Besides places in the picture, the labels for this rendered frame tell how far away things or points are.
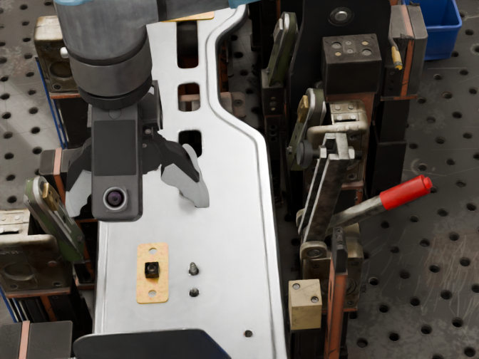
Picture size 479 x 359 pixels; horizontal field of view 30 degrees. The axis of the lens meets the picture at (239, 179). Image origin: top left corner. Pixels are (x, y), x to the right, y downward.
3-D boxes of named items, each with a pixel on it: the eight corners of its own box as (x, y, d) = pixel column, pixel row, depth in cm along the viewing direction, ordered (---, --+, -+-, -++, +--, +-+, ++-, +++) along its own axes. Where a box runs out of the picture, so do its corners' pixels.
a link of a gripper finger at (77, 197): (75, 183, 101) (113, 135, 96) (73, 225, 98) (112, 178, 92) (50, 174, 100) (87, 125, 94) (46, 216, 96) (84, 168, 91)
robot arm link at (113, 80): (147, 63, 78) (54, 70, 78) (153, 100, 82) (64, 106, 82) (148, 8, 83) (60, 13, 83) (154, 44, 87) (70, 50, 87)
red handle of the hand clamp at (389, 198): (298, 216, 103) (421, 162, 97) (308, 225, 105) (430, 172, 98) (302, 247, 101) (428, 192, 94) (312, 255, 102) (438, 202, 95)
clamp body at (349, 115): (289, 251, 145) (289, 90, 115) (359, 246, 145) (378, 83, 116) (294, 300, 139) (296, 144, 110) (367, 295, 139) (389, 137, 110)
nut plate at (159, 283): (137, 245, 110) (136, 239, 109) (168, 243, 110) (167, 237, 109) (136, 304, 105) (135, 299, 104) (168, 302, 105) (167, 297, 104)
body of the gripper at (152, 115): (167, 118, 97) (154, 33, 87) (167, 179, 91) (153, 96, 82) (96, 123, 97) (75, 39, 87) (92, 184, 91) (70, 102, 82)
